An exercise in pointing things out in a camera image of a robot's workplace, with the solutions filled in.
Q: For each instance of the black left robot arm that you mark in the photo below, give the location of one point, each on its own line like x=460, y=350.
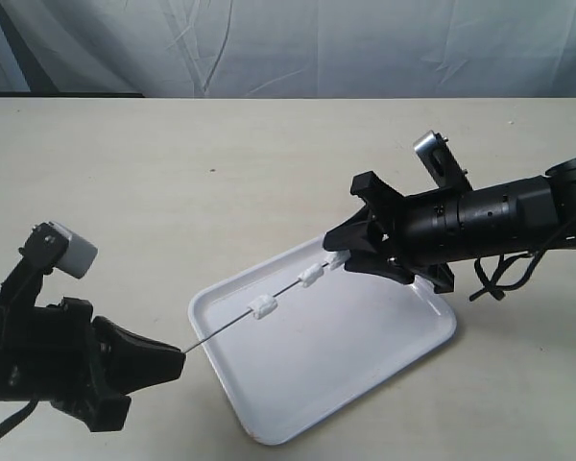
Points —
x=18, y=294

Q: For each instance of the white foam piece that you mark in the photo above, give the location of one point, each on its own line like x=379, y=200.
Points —
x=334, y=260
x=310, y=275
x=262, y=306

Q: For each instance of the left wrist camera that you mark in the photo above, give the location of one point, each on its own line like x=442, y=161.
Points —
x=53, y=245

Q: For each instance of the thin metal skewer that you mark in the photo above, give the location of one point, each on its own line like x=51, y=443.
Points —
x=242, y=316

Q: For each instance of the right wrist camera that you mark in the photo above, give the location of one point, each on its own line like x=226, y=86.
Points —
x=440, y=163

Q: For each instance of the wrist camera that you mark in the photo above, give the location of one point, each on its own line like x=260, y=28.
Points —
x=53, y=245
x=440, y=163

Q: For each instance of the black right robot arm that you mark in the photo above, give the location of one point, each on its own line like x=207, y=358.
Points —
x=504, y=229

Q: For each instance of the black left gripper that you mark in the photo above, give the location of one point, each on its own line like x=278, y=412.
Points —
x=57, y=358

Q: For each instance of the white plastic tray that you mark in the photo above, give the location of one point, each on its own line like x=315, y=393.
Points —
x=323, y=347

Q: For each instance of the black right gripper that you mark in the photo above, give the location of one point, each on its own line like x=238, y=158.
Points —
x=375, y=237

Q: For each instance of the grey backdrop cloth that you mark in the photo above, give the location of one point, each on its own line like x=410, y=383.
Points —
x=290, y=49

